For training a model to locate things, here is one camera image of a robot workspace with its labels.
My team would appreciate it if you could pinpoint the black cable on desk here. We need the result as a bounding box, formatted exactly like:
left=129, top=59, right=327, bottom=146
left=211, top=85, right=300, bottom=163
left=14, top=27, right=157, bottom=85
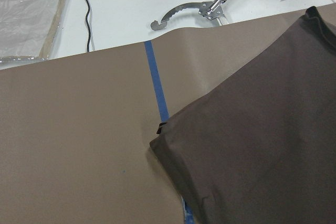
left=83, top=0, right=96, bottom=51

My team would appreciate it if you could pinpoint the clear plastic bag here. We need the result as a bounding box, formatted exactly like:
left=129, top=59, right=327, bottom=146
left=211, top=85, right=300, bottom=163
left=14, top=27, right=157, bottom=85
left=1, top=0, right=66, bottom=65

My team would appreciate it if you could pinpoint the dark brown t-shirt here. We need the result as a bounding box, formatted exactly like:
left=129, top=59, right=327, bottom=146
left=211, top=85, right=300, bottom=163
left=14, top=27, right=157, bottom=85
left=150, top=7, right=335, bottom=223

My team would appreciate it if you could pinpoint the reacher grabber stick tool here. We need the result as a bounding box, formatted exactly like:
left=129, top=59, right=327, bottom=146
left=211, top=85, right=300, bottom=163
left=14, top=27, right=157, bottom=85
left=150, top=0, right=228, bottom=31

